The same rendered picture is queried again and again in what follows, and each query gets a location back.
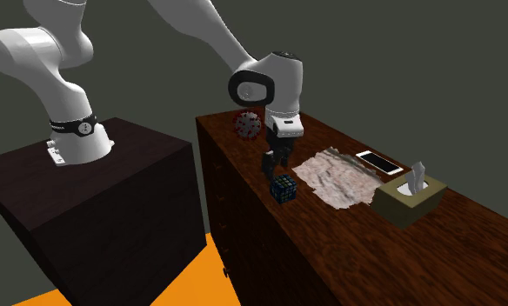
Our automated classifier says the olive tissue box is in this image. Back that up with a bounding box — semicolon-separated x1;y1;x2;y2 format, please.
370;161;449;230

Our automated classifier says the crumpled pale cloth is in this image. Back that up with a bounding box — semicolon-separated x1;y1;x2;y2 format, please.
291;146;384;211

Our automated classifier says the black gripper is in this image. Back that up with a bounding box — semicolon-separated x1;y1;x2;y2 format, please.
261;129;297;181

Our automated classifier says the dark wooden robot stand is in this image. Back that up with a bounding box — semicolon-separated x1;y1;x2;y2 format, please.
0;116;208;306

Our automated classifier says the brown wooden chest of drawers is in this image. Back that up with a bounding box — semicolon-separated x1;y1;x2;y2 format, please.
195;108;508;306

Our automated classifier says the dark multicoloured puzzle cube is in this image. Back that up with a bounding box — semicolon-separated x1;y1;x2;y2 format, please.
269;174;299;205

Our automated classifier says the grey spiky ball with red spikes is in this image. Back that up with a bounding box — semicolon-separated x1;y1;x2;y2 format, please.
232;110;264;142

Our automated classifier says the white smartphone with black screen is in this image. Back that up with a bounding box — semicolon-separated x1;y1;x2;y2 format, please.
355;150;404;176

